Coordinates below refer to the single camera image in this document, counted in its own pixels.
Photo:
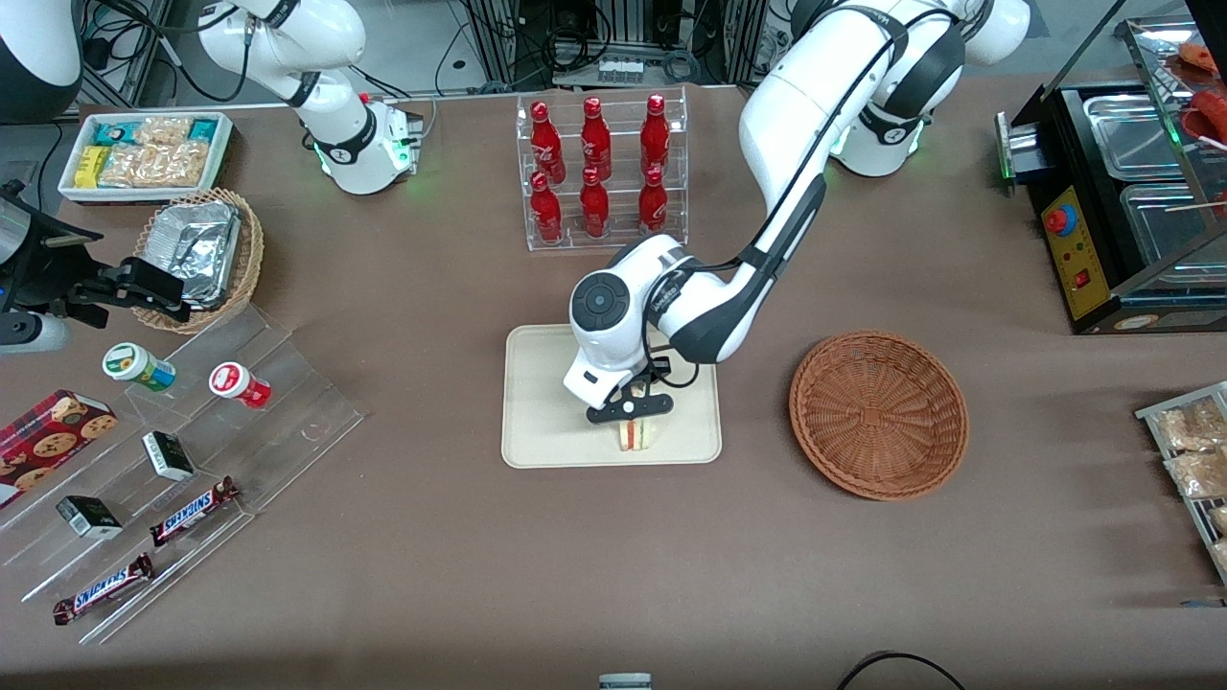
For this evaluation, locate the black food warmer cabinet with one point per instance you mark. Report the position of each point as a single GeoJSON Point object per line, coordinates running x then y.
{"type": "Point", "coordinates": [1074, 259]}

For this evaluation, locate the snickers chocolate bar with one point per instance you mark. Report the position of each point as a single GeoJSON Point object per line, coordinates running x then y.
{"type": "Point", "coordinates": [192, 513]}
{"type": "Point", "coordinates": [104, 588]}

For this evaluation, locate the triangular sandwich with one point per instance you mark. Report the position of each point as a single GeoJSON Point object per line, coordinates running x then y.
{"type": "Point", "coordinates": [637, 437]}

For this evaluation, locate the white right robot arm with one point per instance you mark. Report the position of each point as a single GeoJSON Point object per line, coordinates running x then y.
{"type": "Point", "coordinates": [335, 105]}

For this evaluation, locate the small black box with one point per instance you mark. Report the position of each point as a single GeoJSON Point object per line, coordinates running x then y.
{"type": "Point", "coordinates": [169, 456]}
{"type": "Point", "coordinates": [88, 517]}

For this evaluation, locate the green lid cup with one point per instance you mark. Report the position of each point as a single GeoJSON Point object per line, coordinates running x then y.
{"type": "Point", "coordinates": [134, 366]}

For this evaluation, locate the small wicker basket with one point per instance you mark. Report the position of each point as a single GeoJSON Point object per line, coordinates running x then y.
{"type": "Point", "coordinates": [249, 259]}

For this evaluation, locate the red cola bottle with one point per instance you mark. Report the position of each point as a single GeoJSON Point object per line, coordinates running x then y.
{"type": "Point", "coordinates": [546, 139]}
{"type": "Point", "coordinates": [655, 134]}
{"type": "Point", "coordinates": [545, 211]}
{"type": "Point", "coordinates": [594, 206]}
{"type": "Point", "coordinates": [653, 203]}
{"type": "Point", "coordinates": [595, 139]}

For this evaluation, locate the clear acrylic bottle rack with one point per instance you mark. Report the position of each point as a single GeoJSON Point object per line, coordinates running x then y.
{"type": "Point", "coordinates": [618, 163]}

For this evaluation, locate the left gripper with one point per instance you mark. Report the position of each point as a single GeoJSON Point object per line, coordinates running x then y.
{"type": "Point", "coordinates": [660, 370]}

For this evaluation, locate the red lid cup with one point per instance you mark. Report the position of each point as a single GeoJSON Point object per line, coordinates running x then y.
{"type": "Point", "coordinates": [235, 383]}

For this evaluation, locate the clear rice cracker bag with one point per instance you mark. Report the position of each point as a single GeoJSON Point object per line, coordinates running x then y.
{"type": "Point", "coordinates": [158, 165]}

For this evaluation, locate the small grey device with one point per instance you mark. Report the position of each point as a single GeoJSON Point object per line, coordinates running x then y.
{"type": "Point", "coordinates": [625, 682]}

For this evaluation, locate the large round brown wicker basket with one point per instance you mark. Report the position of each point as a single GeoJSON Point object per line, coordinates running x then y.
{"type": "Point", "coordinates": [877, 414]}

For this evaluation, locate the clear acrylic stepped display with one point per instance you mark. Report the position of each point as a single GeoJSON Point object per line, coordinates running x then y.
{"type": "Point", "coordinates": [288, 402]}

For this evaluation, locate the teal snack packet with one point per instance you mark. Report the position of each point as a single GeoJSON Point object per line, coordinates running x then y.
{"type": "Point", "coordinates": [203, 129]}
{"type": "Point", "coordinates": [115, 132]}

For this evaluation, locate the yellow snack packet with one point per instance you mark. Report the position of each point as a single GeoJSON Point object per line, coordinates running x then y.
{"type": "Point", "coordinates": [91, 167]}

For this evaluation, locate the white rectangular snack bin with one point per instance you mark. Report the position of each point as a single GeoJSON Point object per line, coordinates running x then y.
{"type": "Point", "coordinates": [226, 144]}

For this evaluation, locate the clear bag of pastries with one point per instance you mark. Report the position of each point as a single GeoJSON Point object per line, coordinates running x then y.
{"type": "Point", "coordinates": [1193, 426]}
{"type": "Point", "coordinates": [1200, 474]}

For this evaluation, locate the white power strip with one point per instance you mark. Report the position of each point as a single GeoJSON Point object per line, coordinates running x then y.
{"type": "Point", "coordinates": [621, 70]}

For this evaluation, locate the red sausage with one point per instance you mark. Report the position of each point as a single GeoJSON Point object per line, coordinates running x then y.
{"type": "Point", "coordinates": [1210, 113]}

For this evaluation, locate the red cookie box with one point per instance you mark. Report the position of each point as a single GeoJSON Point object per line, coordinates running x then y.
{"type": "Point", "coordinates": [48, 441]}

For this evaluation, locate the cream rectangular tray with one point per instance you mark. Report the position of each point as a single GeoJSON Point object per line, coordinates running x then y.
{"type": "Point", "coordinates": [542, 422]}

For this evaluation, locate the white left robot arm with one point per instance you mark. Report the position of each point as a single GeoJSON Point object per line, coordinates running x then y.
{"type": "Point", "coordinates": [815, 96]}

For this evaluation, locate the steel warmer pan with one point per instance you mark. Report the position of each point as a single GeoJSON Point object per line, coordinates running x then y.
{"type": "Point", "coordinates": [1165, 225]}
{"type": "Point", "coordinates": [1136, 139]}

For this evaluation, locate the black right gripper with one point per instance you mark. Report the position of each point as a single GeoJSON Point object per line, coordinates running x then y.
{"type": "Point", "coordinates": [56, 271]}

